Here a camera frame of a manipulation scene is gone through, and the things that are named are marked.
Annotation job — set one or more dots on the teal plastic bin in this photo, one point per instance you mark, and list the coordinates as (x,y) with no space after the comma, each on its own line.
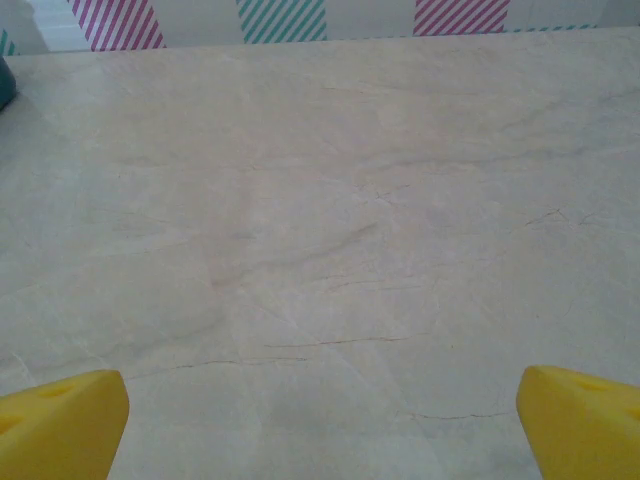
(6,82)

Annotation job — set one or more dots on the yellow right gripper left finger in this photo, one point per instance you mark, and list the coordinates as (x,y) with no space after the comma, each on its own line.
(60,430)

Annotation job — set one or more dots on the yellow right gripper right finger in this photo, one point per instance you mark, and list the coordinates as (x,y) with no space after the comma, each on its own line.
(585,430)

